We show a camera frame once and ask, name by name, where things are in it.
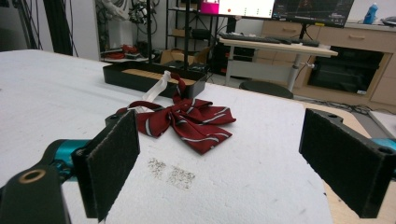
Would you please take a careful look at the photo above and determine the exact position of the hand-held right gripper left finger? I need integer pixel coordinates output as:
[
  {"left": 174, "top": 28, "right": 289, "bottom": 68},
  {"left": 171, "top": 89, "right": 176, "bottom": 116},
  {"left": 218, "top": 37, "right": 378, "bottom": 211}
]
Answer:
[{"left": 71, "top": 109, "right": 141, "bottom": 223}]

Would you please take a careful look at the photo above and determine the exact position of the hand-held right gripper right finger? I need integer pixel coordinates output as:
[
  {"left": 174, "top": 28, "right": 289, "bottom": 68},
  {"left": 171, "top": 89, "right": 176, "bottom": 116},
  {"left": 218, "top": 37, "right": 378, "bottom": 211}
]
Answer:
[{"left": 298, "top": 107, "right": 396, "bottom": 219}]

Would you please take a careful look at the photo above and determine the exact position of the red striped bow tie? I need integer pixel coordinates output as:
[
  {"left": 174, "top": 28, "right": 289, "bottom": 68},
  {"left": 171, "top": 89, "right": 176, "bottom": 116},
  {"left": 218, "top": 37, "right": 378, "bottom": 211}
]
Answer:
[{"left": 115, "top": 70, "right": 237, "bottom": 156}]

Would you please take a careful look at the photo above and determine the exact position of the black tray with wooden bottom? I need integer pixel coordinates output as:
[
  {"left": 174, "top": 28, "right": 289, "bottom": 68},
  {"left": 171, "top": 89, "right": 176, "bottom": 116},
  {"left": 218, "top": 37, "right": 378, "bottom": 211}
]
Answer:
[{"left": 102, "top": 61, "right": 207, "bottom": 99}]

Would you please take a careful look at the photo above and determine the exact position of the wooden cabinet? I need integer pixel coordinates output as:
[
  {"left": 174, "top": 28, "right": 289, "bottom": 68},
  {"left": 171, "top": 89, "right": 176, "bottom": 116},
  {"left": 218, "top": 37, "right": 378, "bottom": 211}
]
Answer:
[{"left": 255, "top": 20, "right": 396, "bottom": 106}]

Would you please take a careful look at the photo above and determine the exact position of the cardboard box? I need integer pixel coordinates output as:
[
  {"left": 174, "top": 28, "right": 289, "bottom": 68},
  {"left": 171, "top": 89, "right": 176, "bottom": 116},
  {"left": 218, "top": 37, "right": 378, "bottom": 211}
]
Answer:
[{"left": 160, "top": 46, "right": 211, "bottom": 66}]

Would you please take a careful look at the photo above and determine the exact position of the white standing desk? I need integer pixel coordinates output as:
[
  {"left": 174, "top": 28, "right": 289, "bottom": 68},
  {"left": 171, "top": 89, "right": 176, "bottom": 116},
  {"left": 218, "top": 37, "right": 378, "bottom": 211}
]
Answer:
[{"left": 219, "top": 36, "right": 339, "bottom": 92}]

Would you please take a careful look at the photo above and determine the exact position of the black metal stand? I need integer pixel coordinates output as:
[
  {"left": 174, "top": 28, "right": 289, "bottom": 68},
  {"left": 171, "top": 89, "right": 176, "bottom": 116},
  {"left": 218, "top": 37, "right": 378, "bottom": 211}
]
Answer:
[{"left": 145, "top": 0, "right": 153, "bottom": 65}]

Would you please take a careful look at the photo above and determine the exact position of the blue bottle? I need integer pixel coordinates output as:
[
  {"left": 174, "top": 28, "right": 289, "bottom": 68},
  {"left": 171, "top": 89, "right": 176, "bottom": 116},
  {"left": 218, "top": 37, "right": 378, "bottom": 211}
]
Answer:
[{"left": 362, "top": 3, "right": 379, "bottom": 25}]

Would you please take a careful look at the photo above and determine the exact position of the dark monitor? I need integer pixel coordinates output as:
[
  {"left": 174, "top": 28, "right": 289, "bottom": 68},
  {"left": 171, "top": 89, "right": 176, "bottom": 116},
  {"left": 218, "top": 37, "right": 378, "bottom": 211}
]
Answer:
[{"left": 272, "top": 0, "right": 355, "bottom": 29}]

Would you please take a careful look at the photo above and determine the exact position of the black keyboard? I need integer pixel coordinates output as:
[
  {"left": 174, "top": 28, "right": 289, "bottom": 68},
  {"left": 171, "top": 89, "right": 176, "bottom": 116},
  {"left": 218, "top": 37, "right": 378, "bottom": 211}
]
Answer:
[{"left": 219, "top": 33, "right": 321, "bottom": 48}]

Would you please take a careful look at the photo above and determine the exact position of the black metal shelf rack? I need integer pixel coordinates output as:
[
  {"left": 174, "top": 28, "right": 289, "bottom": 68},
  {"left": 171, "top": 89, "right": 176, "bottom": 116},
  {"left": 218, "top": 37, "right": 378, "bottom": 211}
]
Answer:
[{"left": 164, "top": 0, "right": 232, "bottom": 69}]

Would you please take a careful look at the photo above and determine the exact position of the bright white monitor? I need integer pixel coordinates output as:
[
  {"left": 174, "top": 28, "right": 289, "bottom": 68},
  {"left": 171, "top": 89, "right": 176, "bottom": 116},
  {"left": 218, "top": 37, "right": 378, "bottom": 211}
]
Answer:
[{"left": 199, "top": 0, "right": 276, "bottom": 20}]

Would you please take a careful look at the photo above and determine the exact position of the red cable coil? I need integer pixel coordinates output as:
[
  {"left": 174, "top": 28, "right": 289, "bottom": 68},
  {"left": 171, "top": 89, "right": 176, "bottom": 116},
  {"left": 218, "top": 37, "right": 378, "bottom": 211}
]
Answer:
[{"left": 104, "top": 44, "right": 140, "bottom": 61}]

